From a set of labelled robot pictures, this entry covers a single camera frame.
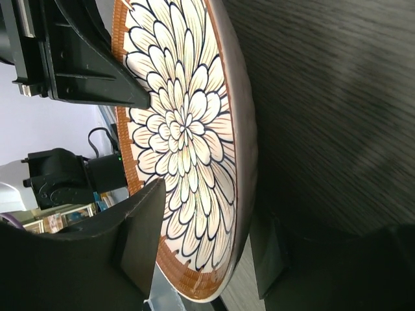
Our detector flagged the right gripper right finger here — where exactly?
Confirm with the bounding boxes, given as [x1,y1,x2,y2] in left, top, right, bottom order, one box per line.
[250,211,414,310]

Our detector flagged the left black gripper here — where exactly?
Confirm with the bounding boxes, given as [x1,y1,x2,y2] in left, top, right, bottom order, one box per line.
[21,148,127,210]

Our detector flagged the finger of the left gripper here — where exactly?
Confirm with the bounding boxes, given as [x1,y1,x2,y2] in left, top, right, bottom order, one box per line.
[41,1,150,109]

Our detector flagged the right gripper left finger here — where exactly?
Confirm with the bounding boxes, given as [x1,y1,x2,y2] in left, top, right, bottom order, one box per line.
[1,179,165,310]

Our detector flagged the brown floral pattern plate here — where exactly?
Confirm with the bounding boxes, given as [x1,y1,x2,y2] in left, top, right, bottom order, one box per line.
[112,1,257,303]

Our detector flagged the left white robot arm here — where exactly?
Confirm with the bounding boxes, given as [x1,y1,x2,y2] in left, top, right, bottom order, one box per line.
[1,1,150,216]

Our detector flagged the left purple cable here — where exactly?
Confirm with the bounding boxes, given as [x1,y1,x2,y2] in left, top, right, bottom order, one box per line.
[0,213,25,231]

